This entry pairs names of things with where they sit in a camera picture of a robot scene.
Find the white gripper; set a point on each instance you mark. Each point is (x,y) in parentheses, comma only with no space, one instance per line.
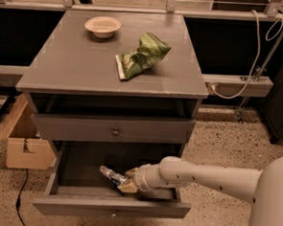
(141,177)

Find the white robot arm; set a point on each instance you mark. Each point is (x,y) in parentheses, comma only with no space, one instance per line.
(262,188)

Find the closed grey upper drawer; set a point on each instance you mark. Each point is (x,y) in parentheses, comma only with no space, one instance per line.
(113,129)

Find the open grey lower drawer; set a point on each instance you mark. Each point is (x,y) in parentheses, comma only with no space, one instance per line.
(76,186)

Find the grey wooden cabinet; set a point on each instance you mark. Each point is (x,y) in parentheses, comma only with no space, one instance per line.
(75,73)

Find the cardboard box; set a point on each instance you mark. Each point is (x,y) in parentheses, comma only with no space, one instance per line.
(24,148)

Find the green chip bag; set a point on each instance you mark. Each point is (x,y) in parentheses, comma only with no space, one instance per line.
(151,51)

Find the beige paper bowl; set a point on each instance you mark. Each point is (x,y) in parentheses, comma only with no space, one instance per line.
(103,27)

